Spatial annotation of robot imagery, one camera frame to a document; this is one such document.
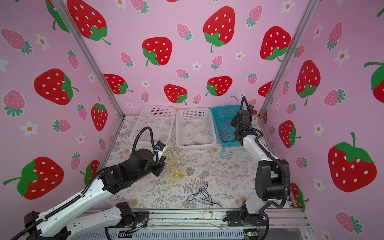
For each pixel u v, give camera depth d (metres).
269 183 0.46
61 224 0.41
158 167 0.61
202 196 0.82
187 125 1.17
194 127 1.12
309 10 0.70
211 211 0.75
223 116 1.18
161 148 0.60
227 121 1.17
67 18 0.71
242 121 0.67
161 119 1.18
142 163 0.51
